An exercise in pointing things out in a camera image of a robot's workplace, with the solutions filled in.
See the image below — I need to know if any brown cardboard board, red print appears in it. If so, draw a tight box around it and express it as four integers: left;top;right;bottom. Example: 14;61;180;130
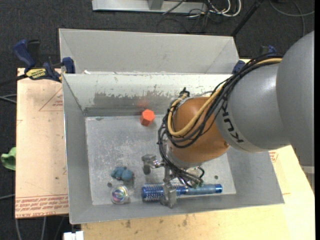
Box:
14;67;70;220

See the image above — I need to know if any blue toy animal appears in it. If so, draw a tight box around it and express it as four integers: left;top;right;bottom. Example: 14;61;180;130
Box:
110;166;135;183

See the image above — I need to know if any blue round hairbrush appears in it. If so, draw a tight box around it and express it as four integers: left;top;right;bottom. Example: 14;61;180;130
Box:
141;182;224;203

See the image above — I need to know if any clear iridescent ball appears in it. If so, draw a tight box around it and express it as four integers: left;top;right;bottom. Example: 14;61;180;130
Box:
110;184;131;205

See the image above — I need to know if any orange hexagonal block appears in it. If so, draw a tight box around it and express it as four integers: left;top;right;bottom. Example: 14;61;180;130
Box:
139;108;156;127

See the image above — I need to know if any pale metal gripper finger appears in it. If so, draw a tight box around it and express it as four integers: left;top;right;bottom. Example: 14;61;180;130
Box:
159;182;178;209
141;153;161;176

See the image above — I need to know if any grey metal bin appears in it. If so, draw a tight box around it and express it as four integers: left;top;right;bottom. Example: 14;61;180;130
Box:
58;28;285;225

